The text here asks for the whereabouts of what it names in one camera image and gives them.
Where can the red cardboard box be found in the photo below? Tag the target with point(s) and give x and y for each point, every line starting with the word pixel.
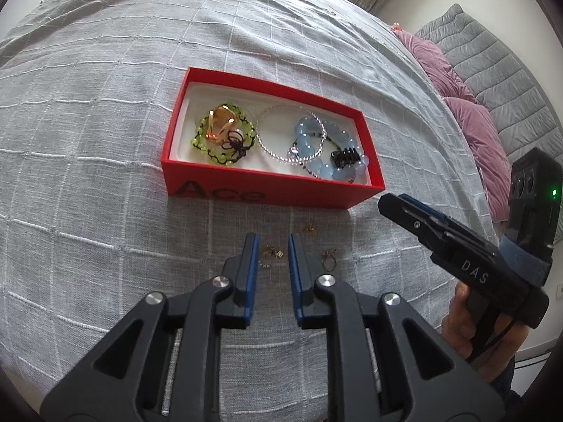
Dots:
pixel 272 191

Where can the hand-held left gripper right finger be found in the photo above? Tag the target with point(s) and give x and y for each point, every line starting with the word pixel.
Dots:
pixel 294 268

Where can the grey padded headboard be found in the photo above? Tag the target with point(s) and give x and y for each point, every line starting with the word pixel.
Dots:
pixel 497 70

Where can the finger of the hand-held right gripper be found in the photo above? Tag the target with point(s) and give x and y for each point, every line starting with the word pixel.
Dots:
pixel 457 231
pixel 404 215

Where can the small gold earring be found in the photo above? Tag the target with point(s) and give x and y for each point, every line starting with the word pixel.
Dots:
pixel 310 227

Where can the person's right hand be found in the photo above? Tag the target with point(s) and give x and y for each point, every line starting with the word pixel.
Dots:
pixel 457 321

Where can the small gold earrings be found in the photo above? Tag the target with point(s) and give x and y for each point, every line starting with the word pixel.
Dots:
pixel 277 253

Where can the black hair clip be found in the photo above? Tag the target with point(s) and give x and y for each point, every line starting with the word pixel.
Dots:
pixel 345 157

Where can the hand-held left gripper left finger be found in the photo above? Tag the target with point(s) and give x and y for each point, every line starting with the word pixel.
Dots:
pixel 251 268

